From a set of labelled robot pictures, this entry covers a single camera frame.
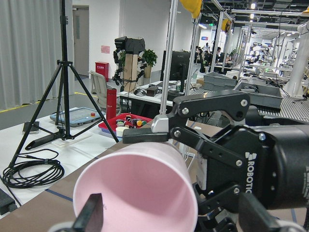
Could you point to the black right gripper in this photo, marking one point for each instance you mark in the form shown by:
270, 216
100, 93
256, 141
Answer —
269, 160

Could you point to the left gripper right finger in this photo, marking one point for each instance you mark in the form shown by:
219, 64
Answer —
253, 217

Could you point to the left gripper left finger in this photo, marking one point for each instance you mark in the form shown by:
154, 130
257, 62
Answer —
91, 217

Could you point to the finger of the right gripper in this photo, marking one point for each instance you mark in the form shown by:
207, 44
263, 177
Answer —
132, 136

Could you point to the pink plastic cup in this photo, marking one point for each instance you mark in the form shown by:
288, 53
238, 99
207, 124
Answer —
145, 187

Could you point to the white paper cup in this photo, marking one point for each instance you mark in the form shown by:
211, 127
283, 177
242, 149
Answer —
120, 131

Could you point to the red plastic tray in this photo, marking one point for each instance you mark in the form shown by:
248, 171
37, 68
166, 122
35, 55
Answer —
127, 120

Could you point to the red bottle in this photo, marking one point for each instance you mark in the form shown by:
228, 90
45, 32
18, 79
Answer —
111, 103

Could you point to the green potted plant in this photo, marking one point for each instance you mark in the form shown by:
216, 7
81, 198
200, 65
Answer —
150, 57

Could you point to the black tripod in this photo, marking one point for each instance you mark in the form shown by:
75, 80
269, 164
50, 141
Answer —
63, 65

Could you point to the black power adapter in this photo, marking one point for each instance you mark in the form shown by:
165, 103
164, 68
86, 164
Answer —
7, 203

